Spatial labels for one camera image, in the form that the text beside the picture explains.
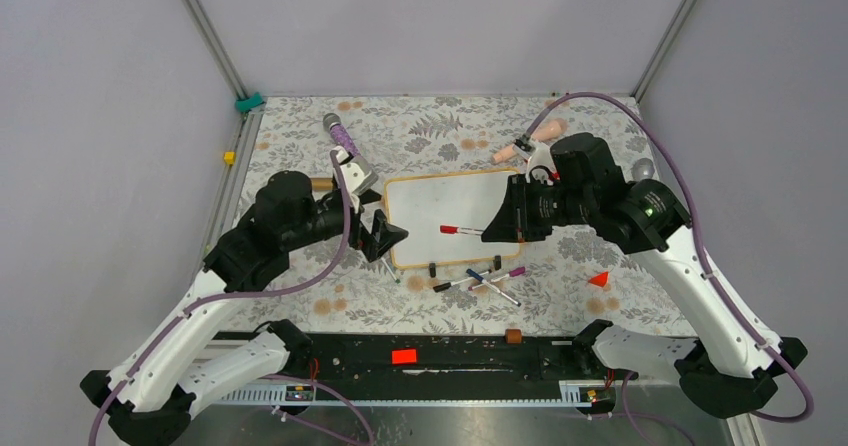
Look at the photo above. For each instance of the red capped whiteboard marker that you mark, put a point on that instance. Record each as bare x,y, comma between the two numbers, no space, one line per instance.
457,230

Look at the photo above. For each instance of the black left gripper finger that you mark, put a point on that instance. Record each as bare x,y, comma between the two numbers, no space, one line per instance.
380,228
375,248

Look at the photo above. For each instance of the green capped whiteboard marker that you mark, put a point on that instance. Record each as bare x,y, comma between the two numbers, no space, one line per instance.
390,270

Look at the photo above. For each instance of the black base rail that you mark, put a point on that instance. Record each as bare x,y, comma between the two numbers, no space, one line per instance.
449,368

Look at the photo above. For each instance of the yellow framed whiteboard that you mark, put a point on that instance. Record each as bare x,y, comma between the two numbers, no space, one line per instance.
422,205

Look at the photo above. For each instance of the blue capped whiteboard marker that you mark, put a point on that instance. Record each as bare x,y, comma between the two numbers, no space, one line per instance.
492,287

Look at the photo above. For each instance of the red tape label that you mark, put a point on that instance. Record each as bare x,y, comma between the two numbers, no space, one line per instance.
405,356

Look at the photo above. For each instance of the teal corner clamp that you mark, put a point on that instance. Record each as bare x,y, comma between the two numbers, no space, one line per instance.
244,106

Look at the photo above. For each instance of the brown cylinder block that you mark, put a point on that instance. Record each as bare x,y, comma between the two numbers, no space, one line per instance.
513,336

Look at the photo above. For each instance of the purple glitter toy microphone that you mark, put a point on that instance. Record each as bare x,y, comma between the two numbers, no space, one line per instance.
334,127

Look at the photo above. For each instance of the magenta capped whiteboard marker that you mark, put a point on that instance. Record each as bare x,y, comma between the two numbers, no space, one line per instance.
511,274

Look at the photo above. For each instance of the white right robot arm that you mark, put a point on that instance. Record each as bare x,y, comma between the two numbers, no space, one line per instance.
731,364

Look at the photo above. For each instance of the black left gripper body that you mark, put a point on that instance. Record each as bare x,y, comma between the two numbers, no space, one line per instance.
334,215

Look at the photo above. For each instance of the silver toy microphone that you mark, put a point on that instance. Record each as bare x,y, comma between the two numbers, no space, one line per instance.
643,169

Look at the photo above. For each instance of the red triangular block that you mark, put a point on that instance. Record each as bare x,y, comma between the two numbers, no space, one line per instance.
601,280

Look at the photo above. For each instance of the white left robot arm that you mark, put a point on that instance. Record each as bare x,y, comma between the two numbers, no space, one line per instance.
152,397

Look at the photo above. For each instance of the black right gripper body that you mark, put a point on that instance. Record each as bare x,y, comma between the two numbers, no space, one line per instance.
546,206

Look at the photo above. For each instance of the floral patterned table mat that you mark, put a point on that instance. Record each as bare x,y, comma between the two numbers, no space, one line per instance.
413,136

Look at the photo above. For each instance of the pink toy microphone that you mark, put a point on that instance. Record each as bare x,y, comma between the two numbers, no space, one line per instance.
548,131

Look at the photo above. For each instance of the black capped whiteboard marker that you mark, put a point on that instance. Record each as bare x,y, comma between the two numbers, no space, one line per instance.
448,285

